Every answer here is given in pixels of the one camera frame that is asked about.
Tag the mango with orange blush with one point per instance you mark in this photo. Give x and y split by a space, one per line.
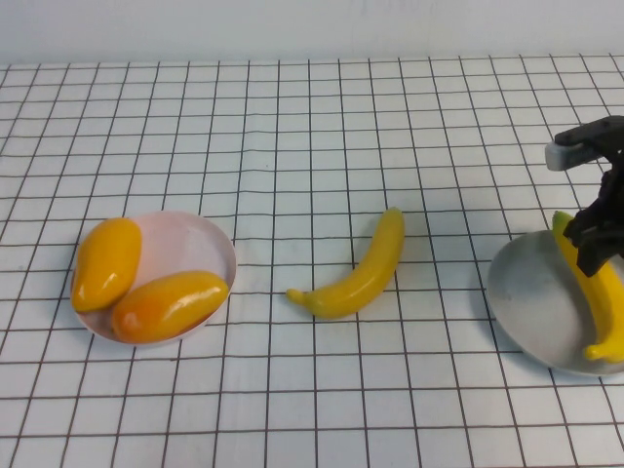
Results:
170 307

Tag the pink round plate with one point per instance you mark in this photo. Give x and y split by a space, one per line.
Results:
190 248

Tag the plain yellow mango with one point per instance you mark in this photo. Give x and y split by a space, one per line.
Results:
107 263

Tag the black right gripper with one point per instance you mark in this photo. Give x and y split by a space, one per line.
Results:
613 190

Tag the white grid tablecloth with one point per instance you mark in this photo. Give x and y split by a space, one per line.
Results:
312 122

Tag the yellow banana with green tip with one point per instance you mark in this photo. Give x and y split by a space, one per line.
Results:
607 312

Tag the grey round plate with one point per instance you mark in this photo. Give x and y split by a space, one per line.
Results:
531 302

